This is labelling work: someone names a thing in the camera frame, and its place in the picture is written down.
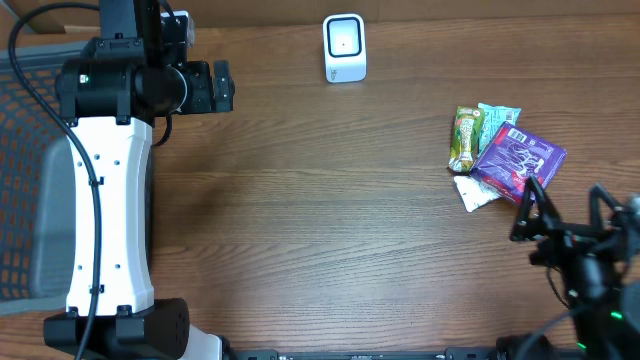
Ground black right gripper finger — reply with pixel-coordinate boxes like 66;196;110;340
588;183;624;230
514;176;560;230

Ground purple pad package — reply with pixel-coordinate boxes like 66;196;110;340
470;122;567;204

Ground white tube gold cap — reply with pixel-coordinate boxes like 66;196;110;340
453;176;501;213

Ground teal snack packet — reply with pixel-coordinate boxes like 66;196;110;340
478;103;522;153

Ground green yellow snack packet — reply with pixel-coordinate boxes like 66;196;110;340
448;106;485;173

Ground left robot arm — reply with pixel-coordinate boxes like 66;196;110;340
44;1;235;360

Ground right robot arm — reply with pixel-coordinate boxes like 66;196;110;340
510;177;639;359

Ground white barcode scanner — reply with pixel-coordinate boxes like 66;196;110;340
322;13;367;84

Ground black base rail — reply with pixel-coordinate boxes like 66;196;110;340
219;347;589;360

